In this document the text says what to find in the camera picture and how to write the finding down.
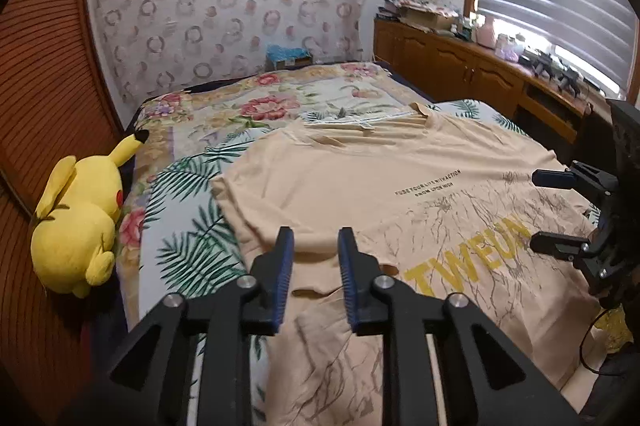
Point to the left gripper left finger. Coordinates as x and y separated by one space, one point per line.
205 339

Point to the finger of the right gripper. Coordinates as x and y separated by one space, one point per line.
592 183
578 251

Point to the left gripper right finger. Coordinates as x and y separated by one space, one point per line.
444 360

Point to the beige printed t-shirt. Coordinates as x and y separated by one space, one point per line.
446 205

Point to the wooden sideboard cabinet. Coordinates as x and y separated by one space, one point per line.
447 69

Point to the floral leaf bed sheet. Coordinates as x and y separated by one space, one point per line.
174 236

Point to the yellow Pikachu plush toy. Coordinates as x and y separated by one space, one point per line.
75 219

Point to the purple small container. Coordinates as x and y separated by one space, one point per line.
506 47

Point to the pink bottle on cabinet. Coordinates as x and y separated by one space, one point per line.
486 34

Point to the cardboard box with papers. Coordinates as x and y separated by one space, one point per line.
422 14

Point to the brown louvered wardrobe door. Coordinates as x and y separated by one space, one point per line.
54 103

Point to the blue item on box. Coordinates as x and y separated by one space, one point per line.
280 57

